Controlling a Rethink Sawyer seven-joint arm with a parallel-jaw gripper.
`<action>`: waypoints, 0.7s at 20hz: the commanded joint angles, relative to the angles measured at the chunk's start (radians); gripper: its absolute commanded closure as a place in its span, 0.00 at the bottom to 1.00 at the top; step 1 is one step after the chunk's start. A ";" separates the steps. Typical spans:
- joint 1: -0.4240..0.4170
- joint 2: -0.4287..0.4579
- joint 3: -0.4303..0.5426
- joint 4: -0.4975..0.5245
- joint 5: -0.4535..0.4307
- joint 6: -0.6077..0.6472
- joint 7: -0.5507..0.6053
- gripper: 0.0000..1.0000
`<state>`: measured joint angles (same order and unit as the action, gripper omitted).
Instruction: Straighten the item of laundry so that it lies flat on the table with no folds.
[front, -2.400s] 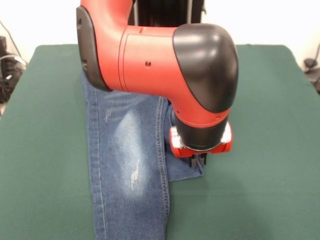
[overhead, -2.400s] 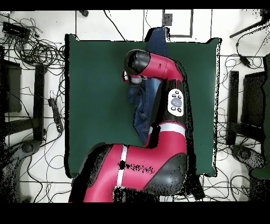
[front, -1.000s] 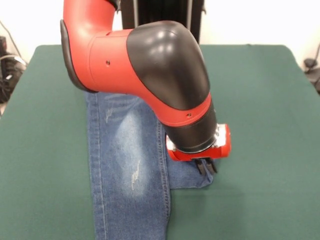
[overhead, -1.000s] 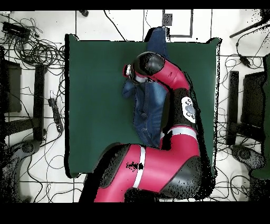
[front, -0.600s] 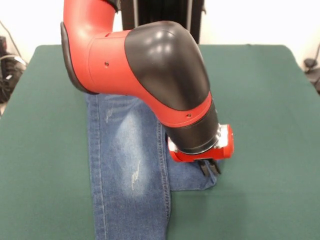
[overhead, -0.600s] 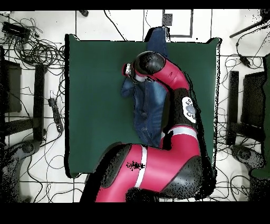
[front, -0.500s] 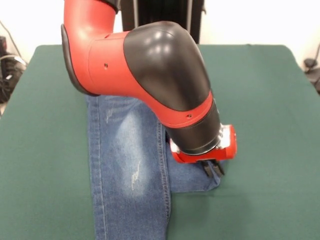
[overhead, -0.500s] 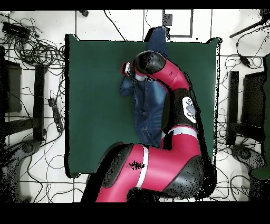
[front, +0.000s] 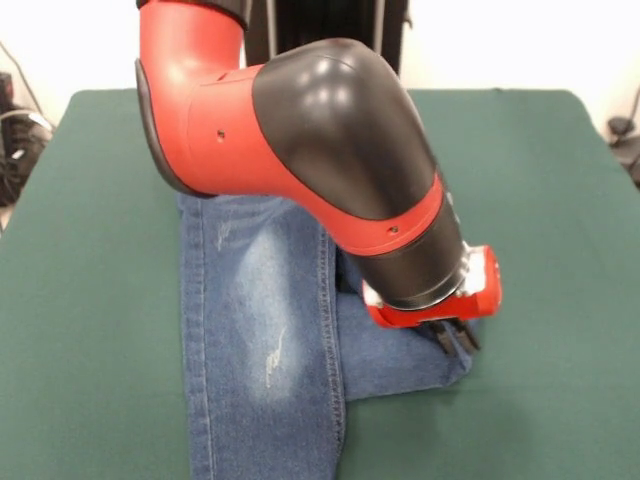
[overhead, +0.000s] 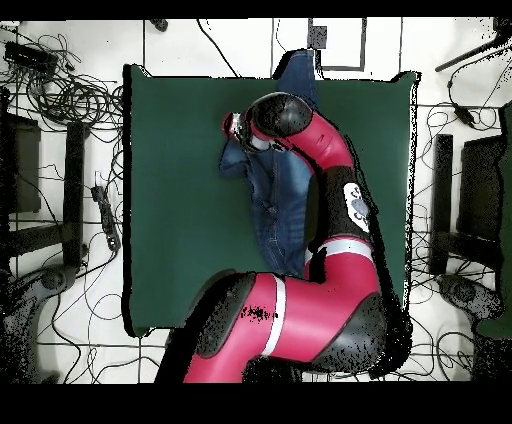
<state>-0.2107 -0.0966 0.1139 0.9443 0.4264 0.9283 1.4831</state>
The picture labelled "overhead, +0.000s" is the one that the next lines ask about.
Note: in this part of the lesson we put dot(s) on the blue denim jeans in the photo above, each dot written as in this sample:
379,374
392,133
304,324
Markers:
280,200

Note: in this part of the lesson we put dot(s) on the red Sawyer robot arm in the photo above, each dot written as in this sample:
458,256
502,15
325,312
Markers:
320,300

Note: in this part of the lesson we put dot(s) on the black power adapter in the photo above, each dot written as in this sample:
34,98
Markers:
464,114

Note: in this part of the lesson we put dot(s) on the black metal stand frame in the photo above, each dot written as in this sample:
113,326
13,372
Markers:
74,192
441,200

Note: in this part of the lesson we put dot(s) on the black power strip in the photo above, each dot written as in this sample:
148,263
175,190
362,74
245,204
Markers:
107,218

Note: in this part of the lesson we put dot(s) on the grey wheeled chair base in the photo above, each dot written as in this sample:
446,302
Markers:
52,278
460,290

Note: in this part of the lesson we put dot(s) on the small grey square tag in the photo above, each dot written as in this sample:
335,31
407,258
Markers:
318,38

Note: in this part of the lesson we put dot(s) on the dark green table cloth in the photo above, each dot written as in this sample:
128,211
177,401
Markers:
180,200

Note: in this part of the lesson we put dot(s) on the dark flat panel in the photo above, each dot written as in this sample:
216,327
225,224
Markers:
480,188
26,168

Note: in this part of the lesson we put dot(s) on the green cloth sheet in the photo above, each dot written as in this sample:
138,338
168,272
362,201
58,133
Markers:
508,180

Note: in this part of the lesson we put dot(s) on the grey square floor frame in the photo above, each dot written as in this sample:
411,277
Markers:
362,44

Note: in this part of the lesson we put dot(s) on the black electronics box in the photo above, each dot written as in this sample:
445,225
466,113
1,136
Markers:
28,56

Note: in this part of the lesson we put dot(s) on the black tripod rod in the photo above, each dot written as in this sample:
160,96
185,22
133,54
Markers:
468,54

